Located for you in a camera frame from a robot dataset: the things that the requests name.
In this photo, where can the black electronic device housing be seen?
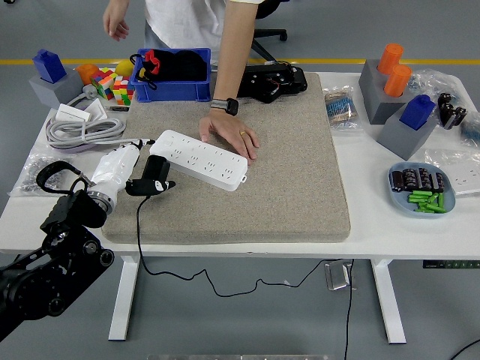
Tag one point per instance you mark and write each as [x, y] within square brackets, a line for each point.
[277, 84]

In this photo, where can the orange plastic cup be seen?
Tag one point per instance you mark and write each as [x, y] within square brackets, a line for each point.
[87, 72]

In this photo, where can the person's right forearm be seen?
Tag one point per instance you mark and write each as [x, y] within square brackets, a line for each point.
[117, 4]

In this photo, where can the orange plastic cylinder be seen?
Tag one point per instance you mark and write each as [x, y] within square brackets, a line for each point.
[390, 58]
[397, 80]

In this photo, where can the clear socket bag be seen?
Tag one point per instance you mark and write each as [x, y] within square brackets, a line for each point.
[437, 157]

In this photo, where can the stickerless puzzle cube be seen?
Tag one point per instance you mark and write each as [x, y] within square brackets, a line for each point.
[122, 92]

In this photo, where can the person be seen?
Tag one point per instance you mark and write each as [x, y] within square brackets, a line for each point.
[180, 18]

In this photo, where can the grey-brown mat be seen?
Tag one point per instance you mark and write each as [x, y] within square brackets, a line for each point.
[262, 202]

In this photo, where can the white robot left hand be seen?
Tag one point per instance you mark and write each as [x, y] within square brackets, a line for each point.
[112, 168]

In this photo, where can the blue plastic block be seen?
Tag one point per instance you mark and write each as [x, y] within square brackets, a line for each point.
[48, 67]
[416, 112]

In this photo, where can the silver metal bracket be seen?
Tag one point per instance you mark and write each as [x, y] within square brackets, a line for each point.
[335, 275]

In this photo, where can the clear bag of resistors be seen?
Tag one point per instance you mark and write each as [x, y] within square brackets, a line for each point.
[341, 108]

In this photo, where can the pale blue plate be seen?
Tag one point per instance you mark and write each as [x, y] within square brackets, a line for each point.
[399, 200]

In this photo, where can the person's right hand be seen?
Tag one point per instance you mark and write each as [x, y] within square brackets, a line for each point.
[116, 22]

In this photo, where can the green cylindrical battery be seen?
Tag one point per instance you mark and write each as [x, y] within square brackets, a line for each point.
[422, 199]
[420, 193]
[427, 205]
[431, 210]
[441, 200]

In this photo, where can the glossy black capacitor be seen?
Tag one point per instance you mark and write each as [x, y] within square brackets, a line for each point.
[460, 115]
[445, 98]
[447, 114]

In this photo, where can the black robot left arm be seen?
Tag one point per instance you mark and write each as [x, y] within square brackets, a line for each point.
[63, 243]

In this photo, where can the grey two-hole holder block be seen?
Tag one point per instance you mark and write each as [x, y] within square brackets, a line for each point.
[371, 90]

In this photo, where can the white table leg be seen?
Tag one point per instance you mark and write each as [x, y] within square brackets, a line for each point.
[125, 296]
[388, 300]

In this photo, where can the grey single-hole holder block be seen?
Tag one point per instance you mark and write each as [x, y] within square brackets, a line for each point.
[407, 140]
[60, 93]

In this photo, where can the white power strip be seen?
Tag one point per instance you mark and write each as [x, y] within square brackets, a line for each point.
[202, 165]

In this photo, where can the blue plastic bin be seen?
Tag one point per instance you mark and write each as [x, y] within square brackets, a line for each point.
[168, 92]

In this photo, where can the black office chair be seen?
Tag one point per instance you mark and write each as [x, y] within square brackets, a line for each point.
[270, 33]

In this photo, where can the black wrist watch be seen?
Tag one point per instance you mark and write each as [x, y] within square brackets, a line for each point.
[228, 106]

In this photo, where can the person's left forearm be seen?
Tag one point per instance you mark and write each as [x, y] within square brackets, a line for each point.
[234, 48]

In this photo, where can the person's left hand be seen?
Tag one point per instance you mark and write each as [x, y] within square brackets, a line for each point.
[228, 129]

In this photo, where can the black capacitor with print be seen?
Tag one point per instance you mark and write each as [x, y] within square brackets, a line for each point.
[410, 178]
[397, 181]
[440, 182]
[425, 177]

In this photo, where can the black-edged puzzle cube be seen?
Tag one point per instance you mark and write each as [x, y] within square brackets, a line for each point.
[103, 84]

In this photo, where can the black plug adapter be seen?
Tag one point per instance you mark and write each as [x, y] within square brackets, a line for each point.
[155, 168]

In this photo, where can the yellow ball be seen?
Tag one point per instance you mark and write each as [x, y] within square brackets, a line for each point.
[123, 69]

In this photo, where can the white flat box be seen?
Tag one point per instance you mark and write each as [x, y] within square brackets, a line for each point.
[98, 110]
[73, 112]

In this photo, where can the black table control panel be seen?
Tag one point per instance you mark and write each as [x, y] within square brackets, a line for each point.
[450, 264]

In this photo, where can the small black stick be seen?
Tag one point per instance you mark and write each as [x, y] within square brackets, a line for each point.
[118, 108]

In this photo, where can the crumpled clear plastic bag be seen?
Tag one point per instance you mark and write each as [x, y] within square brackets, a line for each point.
[431, 80]

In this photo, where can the white wall socket plate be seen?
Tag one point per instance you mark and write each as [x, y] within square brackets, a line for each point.
[465, 180]

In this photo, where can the clear bag of screws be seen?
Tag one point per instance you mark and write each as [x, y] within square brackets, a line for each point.
[33, 176]

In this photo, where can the black pouch with red ribbon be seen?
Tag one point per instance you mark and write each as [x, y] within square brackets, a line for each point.
[180, 67]

